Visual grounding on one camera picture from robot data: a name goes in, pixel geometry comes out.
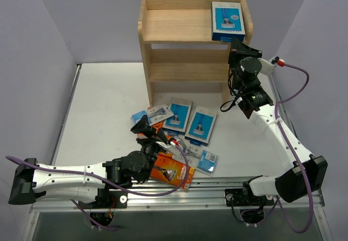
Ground clear blister razor pack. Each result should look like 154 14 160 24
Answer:
178 139 219 176
131 104 174 126

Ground blue Harry's razor box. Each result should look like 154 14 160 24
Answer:
185 106 218 146
212 2 246 42
163 97 192 134

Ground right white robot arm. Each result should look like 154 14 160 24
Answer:
228 38 328 205

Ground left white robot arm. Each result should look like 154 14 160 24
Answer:
7 116 170 208

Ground wooden shelf unit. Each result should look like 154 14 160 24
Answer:
138 0 253 105

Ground orange Gillette Styler box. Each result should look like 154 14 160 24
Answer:
136 107 166 130

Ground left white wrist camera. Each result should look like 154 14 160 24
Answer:
155 140 181 152

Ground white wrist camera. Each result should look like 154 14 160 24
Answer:
258 56 285 75
155 140 181 152

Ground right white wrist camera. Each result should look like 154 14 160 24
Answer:
258 56 285 75

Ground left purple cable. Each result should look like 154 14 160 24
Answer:
5 140 190 232

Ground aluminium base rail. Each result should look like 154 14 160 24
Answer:
29 61 326 213

